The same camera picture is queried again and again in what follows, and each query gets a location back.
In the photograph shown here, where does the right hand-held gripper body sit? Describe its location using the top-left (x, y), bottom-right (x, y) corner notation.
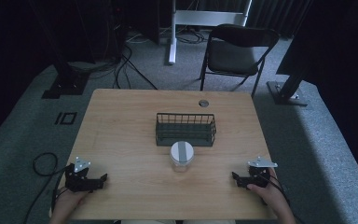
top-left (236, 156), bottom-right (279, 189)

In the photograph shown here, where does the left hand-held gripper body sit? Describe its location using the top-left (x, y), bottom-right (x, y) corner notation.
top-left (62, 156), bottom-right (104, 193)

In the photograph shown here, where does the clear jar with white lid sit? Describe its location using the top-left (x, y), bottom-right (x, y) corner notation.
top-left (169, 140), bottom-right (196, 173)

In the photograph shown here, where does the black wire basket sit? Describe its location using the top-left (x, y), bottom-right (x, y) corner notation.
top-left (155, 112), bottom-right (217, 147)

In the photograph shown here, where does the person's right hand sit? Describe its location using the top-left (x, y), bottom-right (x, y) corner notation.
top-left (246, 167), bottom-right (284, 210)

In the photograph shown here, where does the person's left hand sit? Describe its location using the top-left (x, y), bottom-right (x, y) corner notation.
top-left (54, 186), bottom-right (91, 220)

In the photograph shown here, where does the black stand base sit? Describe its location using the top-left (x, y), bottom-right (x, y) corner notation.
top-left (266, 73), bottom-right (309, 107)
top-left (41, 60), bottom-right (90, 100)

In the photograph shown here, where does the black folding chair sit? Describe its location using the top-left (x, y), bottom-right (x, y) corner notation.
top-left (200, 23), bottom-right (280, 99)

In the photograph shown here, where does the black cable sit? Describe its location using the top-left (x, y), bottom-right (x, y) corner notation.
top-left (257, 172), bottom-right (307, 224)
top-left (22, 152), bottom-right (76, 224)

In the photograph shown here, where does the bundle of floor cables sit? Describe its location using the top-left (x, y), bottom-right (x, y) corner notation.
top-left (68, 27), bottom-right (159, 91)

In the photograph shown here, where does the white metal desk frame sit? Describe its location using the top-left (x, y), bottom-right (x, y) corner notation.
top-left (168, 0), bottom-right (254, 65)

